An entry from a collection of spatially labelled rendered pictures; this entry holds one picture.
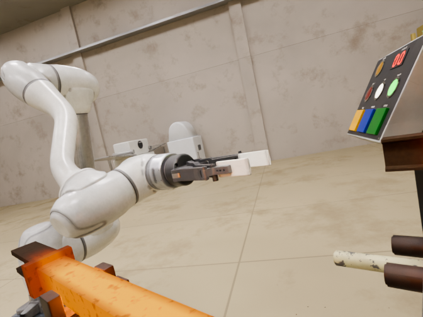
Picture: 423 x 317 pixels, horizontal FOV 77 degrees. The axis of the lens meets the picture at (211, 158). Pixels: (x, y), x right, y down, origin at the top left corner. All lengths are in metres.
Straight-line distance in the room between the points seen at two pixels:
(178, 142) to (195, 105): 1.22
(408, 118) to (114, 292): 0.75
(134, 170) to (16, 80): 0.52
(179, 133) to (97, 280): 6.59
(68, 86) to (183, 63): 6.62
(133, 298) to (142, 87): 7.90
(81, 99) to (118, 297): 0.98
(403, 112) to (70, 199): 0.79
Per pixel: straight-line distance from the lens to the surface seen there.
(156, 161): 0.64
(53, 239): 1.12
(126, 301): 0.21
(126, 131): 8.30
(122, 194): 0.64
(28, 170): 10.88
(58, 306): 0.27
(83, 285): 0.26
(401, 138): 0.42
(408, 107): 0.83
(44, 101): 0.96
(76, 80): 1.13
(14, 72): 1.07
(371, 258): 0.91
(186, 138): 6.71
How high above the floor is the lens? 1.08
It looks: 6 degrees down
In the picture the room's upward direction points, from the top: 12 degrees counter-clockwise
